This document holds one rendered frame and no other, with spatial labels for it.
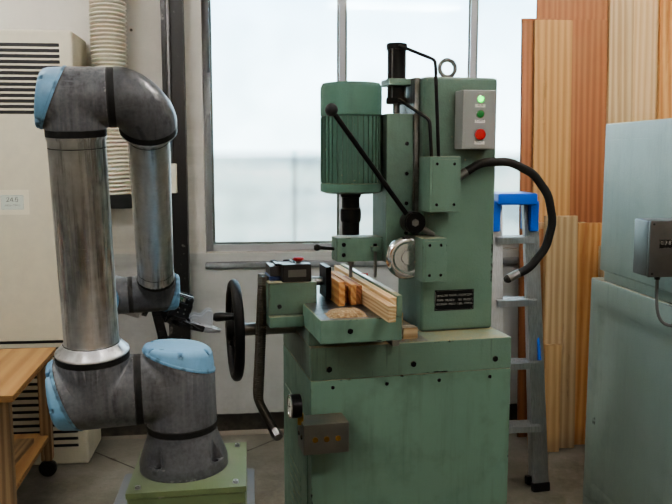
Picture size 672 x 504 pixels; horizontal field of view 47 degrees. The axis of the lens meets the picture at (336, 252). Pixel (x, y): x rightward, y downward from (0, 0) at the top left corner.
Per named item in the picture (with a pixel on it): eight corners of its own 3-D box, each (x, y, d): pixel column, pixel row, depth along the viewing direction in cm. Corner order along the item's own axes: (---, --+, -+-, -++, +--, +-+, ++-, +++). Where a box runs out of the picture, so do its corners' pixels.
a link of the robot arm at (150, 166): (174, 54, 153) (179, 287, 200) (109, 54, 150) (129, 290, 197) (178, 87, 145) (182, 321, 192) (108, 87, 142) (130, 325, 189)
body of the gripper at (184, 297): (196, 300, 202) (151, 286, 199) (186, 331, 203) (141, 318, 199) (195, 295, 210) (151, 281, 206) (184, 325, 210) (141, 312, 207)
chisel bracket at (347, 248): (331, 264, 228) (331, 235, 227) (376, 262, 232) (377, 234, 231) (336, 267, 221) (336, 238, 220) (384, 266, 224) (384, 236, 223)
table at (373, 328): (251, 302, 247) (251, 283, 246) (344, 298, 254) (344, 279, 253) (282, 347, 188) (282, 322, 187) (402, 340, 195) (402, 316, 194)
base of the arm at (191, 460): (234, 475, 164) (232, 430, 163) (142, 488, 158) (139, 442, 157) (220, 443, 182) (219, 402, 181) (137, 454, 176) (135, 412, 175)
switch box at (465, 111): (453, 149, 218) (454, 91, 216) (486, 149, 220) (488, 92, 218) (462, 149, 212) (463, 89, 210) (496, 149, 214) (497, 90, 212)
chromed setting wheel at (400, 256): (383, 279, 217) (384, 235, 216) (425, 277, 220) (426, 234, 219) (386, 280, 215) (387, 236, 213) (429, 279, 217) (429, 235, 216)
